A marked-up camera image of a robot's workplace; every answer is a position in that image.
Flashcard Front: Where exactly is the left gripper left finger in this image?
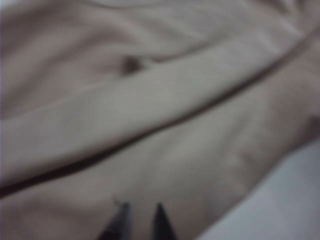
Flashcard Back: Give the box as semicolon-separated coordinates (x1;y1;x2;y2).
98;201;130;240

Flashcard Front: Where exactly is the beige T-shirt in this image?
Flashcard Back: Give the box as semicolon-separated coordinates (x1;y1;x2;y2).
0;0;320;240

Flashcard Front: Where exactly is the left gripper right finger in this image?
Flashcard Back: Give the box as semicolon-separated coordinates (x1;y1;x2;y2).
152;202;178;240

